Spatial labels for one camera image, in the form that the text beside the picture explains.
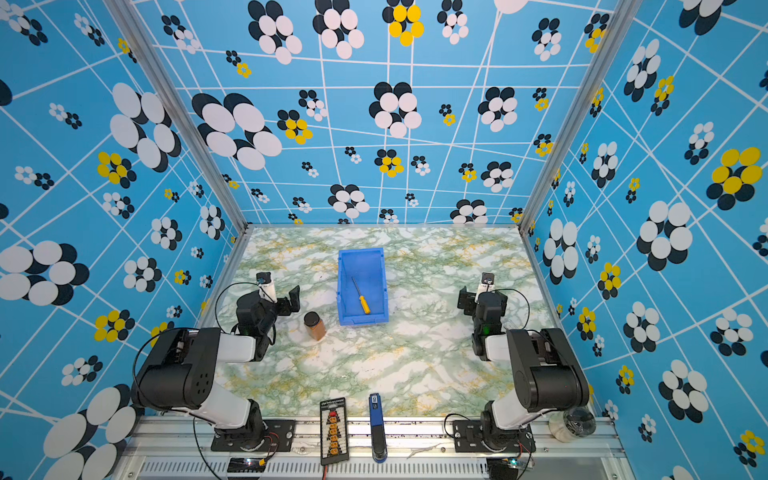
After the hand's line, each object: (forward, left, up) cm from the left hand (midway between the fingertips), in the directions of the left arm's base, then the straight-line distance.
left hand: (285, 286), depth 93 cm
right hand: (-1, -63, -1) cm, 63 cm away
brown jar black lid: (-14, -12, +1) cm, 18 cm away
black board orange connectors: (-39, -19, -6) cm, 44 cm away
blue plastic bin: (+5, -23, -8) cm, 25 cm away
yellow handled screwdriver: (-1, -24, -6) cm, 25 cm away
